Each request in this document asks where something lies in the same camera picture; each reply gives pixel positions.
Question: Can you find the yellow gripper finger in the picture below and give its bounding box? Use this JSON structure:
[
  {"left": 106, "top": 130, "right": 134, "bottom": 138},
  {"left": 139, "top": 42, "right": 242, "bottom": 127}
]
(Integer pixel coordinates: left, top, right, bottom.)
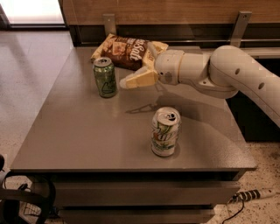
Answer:
[
  {"left": 120, "top": 66, "right": 158, "bottom": 89},
  {"left": 143, "top": 41, "right": 168, "bottom": 66}
]

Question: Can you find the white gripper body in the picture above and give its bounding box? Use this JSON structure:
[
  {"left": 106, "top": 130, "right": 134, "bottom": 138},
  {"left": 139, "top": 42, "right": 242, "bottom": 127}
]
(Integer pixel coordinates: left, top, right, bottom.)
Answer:
[{"left": 155, "top": 50, "right": 185, "bottom": 85}]

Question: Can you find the green soda can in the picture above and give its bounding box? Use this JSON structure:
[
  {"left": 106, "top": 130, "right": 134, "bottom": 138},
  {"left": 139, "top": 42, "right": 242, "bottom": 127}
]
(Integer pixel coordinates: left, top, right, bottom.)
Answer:
[{"left": 93, "top": 57, "right": 117, "bottom": 98}]

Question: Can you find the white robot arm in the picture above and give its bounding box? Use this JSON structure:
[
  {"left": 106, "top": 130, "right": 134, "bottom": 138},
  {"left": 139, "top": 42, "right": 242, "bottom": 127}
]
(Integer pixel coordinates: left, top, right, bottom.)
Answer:
[{"left": 120, "top": 45, "right": 280, "bottom": 127}]

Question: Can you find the white 7up soda can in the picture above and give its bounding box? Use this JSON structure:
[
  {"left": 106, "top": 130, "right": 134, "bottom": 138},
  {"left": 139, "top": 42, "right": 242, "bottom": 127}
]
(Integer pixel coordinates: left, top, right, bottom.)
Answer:
[{"left": 151, "top": 107, "right": 181, "bottom": 157}]

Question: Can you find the brown sea salt chip bag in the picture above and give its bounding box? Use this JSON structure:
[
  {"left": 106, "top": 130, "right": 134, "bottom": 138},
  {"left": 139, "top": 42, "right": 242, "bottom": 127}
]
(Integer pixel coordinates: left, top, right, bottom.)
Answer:
[{"left": 91, "top": 34, "right": 154, "bottom": 71}]

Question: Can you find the grey drawer cabinet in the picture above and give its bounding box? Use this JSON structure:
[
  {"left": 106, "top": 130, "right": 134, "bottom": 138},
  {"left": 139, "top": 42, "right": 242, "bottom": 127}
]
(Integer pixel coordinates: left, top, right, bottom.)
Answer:
[{"left": 10, "top": 48, "right": 256, "bottom": 224}]

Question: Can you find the white power strip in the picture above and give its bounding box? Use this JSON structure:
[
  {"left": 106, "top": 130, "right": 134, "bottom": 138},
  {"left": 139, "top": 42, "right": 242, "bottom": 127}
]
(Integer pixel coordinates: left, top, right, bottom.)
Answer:
[{"left": 228, "top": 188, "right": 277, "bottom": 204}]

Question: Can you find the left metal wall bracket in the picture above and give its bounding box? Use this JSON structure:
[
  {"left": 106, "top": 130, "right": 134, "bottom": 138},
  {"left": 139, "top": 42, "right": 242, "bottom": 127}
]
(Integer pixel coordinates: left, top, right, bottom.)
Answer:
[{"left": 102, "top": 13, "right": 116, "bottom": 35}]

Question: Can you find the metal wall bracket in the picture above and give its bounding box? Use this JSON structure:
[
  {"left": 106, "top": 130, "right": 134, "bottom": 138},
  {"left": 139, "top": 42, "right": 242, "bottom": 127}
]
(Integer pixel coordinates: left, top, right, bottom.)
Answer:
[
  {"left": 229, "top": 10, "right": 252, "bottom": 47},
  {"left": 102, "top": 13, "right": 116, "bottom": 35}
]

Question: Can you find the right metal wall bracket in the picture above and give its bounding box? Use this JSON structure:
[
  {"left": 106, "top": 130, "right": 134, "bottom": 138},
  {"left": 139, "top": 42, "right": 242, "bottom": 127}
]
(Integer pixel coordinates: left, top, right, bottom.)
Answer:
[{"left": 229, "top": 10, "right": 252, "bottom": 47}]

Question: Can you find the black power cable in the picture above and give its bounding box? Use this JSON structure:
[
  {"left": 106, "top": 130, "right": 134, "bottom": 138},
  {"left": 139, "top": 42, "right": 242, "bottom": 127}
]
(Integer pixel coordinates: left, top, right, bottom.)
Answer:
[{"left": 221, "top": 198, "right": 245, "bottom": 224}]

